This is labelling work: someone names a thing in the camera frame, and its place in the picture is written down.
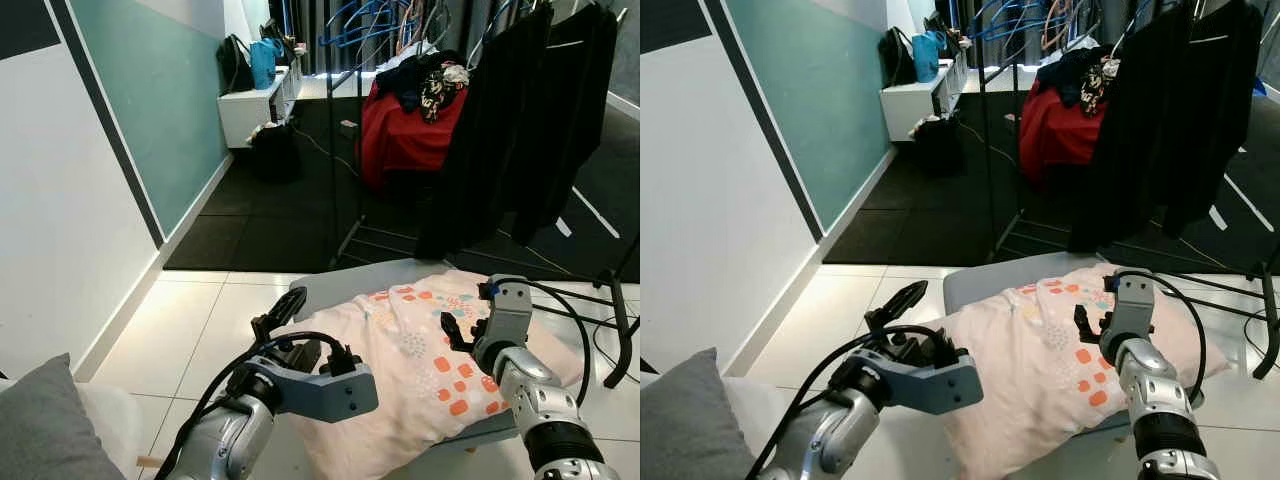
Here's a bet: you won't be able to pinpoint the black white patterned cloth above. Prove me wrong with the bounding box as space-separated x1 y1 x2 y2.
419 64 472 124
1079 58 1122 117

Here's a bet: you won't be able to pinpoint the white sofa cushion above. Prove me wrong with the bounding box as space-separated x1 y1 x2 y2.
718 375 803 475
74 380 143 477

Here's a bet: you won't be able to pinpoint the pink patterned pillow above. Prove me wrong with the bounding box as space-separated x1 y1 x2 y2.
272 269 587 480
920 264 1230 480

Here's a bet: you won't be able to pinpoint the blue bag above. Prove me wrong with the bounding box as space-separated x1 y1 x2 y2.
247 38 285 92
909 31 944 84

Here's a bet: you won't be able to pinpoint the red cloth cover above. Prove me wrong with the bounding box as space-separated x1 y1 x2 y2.
359 80 472 194
1017 80 1107 187

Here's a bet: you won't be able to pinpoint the blue clothes hangers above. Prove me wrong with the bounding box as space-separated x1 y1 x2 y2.
317 0 453 50
974 0 1103 47

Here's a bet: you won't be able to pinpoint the dark blue clothes pile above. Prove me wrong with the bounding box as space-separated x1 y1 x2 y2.
1037 46 1113 109
374 50 463 113

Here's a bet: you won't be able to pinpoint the grey fabric cushion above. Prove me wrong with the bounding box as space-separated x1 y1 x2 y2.
640 347 773 480
0 353 127 480

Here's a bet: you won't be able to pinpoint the black hanging jacket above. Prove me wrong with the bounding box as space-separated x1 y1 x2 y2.
510 3 622 247
1160 0 1267 240

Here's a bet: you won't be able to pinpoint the white low shelf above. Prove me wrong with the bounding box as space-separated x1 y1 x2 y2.
879 50 970 142
217 64 305 150

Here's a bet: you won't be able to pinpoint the black bag with items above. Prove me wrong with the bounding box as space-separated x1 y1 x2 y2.
924 14 972 57
259 17 299 67

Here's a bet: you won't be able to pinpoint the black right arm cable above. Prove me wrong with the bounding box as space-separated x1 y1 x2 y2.
1112 269 1210 406
490 277 594 409

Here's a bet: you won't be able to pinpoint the black floor mat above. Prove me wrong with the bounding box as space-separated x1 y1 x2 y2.
821 90 1280 277
164 94 641 283

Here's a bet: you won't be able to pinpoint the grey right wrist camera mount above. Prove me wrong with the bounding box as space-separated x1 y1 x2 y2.
482 277 535 349
1104 272 1159 342

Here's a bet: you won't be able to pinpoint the black handbag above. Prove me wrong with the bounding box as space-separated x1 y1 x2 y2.
877 27 917 87
216 34 257 94

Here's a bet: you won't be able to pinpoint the black floor bin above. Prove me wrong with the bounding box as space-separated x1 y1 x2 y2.
247 118 305 184
911 114 967 180

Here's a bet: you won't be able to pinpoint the black metal stand frame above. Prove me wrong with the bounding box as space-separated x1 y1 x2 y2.
596 234 641 392
1249 250 1280 382

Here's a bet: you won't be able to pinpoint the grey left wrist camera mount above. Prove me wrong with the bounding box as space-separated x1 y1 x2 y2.
256 355 380 424
866 350 985 417

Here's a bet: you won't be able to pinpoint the long black hanging garment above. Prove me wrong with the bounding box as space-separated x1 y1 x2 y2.
414 4 557 262
1067 4 1203 257

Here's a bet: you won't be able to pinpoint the black metal clothes rack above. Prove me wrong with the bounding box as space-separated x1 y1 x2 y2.
975 0 1280 277
325 0 641 286

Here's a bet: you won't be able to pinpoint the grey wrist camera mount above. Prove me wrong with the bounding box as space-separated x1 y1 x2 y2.
256 355 380 424
482 277 535 349
1104 272 1159 342
866 350 985 417

